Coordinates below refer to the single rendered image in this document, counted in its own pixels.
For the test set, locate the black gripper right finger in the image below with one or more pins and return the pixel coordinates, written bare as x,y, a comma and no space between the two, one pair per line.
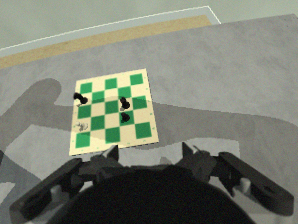
262,199

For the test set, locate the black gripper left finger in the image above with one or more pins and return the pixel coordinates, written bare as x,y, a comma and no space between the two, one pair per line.
40,203

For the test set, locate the green and cream chessboard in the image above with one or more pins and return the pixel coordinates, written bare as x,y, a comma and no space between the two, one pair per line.
102,113

